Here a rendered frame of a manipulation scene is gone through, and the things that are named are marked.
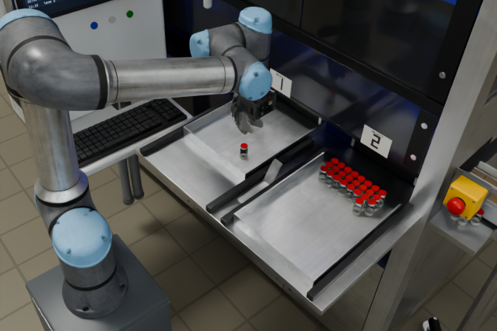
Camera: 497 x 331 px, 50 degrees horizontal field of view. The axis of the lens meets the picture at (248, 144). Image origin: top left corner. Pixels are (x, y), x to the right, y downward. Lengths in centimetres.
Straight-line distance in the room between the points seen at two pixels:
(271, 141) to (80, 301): 68
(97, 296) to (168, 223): 125
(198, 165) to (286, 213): 29
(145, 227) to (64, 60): 164
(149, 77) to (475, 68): 65
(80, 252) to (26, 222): 148
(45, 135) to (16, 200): 163
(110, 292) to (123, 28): 83
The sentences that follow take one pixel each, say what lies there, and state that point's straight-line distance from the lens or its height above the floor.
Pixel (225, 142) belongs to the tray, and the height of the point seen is 88.
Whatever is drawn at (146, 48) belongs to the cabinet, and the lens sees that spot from 180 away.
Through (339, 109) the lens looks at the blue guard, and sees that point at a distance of 143.
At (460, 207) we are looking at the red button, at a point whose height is 101.
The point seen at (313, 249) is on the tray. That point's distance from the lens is 130.
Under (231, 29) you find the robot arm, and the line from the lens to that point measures 119.
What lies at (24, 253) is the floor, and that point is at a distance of 251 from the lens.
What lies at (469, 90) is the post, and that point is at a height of 128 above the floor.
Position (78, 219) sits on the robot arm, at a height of 102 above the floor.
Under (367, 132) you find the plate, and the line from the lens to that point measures 140.
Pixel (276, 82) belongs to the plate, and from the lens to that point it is 155.
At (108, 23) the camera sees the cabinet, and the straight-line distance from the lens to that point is 168.
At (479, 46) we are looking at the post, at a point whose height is 138.
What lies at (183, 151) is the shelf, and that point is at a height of 88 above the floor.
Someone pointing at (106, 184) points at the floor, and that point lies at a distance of 270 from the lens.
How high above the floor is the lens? 190
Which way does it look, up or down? 42 degrees down
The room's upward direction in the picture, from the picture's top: 3 degrees clockwise
